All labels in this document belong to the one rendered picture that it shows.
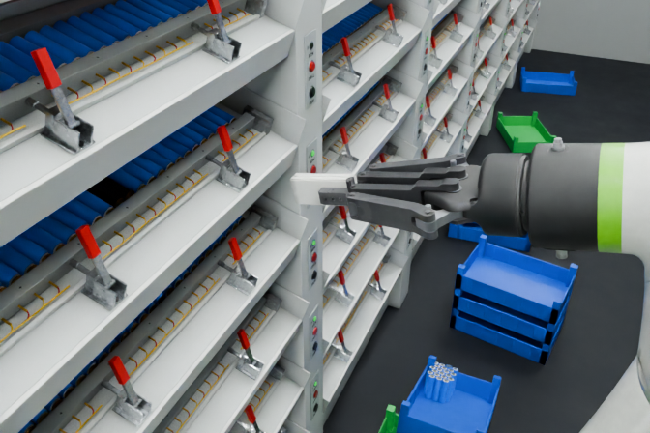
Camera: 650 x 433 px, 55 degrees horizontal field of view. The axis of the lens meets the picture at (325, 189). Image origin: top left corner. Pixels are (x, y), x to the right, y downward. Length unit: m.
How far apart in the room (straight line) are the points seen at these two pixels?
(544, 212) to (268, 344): 0.74
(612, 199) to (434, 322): 1.56
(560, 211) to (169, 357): 0.58
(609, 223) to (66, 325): 0.52
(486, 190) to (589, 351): 1.57
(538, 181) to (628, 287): 1.87
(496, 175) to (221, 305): 0.55
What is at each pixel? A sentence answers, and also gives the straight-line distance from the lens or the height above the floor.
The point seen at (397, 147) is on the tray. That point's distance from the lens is 1.75.
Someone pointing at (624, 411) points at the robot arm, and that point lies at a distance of 0.97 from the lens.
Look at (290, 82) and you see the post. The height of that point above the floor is 1.03.
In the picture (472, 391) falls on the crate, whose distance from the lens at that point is 1.86.
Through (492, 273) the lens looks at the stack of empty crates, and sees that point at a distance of 2.02.
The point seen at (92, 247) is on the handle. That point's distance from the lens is 0.69.
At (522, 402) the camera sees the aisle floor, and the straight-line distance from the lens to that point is 1.89.
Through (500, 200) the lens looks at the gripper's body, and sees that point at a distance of 0.55.
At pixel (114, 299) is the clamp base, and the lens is 0.71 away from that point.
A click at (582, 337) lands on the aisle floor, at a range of 2.13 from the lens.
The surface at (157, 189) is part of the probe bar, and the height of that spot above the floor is 0.97.
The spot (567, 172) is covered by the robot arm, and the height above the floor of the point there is 1.14.
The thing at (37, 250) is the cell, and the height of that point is 0.98.
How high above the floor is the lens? 1.38
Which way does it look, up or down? 31 degrees down
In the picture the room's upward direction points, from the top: straight up
